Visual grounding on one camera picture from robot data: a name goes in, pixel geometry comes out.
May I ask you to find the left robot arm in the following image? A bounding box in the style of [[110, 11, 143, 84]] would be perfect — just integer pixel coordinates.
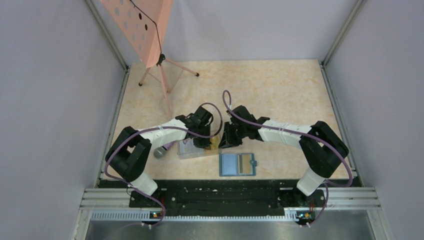
[[104, 106, 214, 207]]

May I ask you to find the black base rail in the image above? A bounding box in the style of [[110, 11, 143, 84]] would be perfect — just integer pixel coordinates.
[[97, 180, 357, 220]]

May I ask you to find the clear plastic card box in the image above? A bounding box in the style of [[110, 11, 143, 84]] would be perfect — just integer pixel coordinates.
[[177, 147, 220, 160]]

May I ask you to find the silver credit card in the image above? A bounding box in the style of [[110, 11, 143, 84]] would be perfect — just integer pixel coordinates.
[[177, 138, 196, 156]]

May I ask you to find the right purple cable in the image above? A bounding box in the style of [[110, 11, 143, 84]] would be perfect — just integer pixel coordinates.
[[222, 90, 354, 229]]

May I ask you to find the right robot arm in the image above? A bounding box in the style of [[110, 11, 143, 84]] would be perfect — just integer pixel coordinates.
[[219, 105, 349, 206]]

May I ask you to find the purple glitter microphone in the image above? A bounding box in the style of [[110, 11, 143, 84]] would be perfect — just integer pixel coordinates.
[[153, 142, 174, 159]]

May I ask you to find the pink music stand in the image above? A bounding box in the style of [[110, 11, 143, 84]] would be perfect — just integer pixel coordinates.
[[101, 0, 200, 118]]

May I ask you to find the gold credit card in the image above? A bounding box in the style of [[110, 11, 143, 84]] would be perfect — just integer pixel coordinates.
[[209, 135, 221, 150], [239, 154, 253, 175]]

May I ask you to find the blue leather card holder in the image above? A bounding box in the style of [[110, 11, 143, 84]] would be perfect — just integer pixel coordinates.
[[219, 153, 258, 177]]

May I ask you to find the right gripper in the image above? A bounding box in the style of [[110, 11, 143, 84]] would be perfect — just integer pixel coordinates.
[[219, 121, 247, 150]]

